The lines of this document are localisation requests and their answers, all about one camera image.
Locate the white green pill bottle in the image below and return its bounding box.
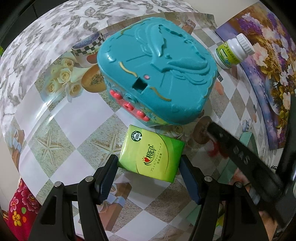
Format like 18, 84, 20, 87
214, 33, 255, 69

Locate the teal plastic toy box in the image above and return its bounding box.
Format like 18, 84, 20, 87
97, 17, 218, 126

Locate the grey floral tablecloth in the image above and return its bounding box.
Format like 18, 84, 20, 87
0, 0, 200, 130

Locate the red floral cushion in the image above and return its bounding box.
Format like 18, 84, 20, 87
4, 178, 41, 240

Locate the floral painting canvas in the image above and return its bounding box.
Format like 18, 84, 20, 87
216, 2, 295, 150

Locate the green tissue pack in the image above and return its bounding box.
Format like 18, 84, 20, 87
118, 125, 185, 183

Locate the patterned plastic table cover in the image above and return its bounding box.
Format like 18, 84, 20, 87
4, 12, 279, 240

